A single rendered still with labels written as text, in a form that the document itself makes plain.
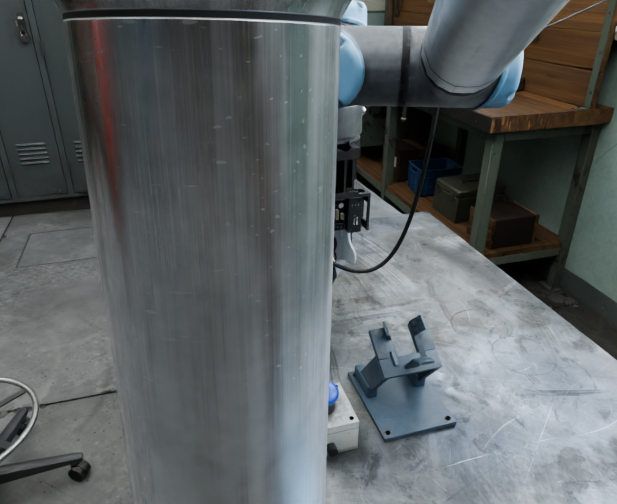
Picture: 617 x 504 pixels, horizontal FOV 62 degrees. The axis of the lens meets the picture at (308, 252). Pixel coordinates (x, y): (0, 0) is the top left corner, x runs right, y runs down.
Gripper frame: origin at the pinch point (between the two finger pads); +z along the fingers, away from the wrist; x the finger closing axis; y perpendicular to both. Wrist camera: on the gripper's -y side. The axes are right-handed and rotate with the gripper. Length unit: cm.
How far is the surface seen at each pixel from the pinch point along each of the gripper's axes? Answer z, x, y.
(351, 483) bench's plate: 13.0, -5.5, 26.5
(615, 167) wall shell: 28, 155, -92
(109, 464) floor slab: 93, -48, -60
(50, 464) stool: 84, -62, -57
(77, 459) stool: 85, -55, -57
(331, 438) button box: 10.3, -6.4, 22.1
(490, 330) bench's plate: 12.9, 26.6, 6.1
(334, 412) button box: 8.5, -5.4, 20.0
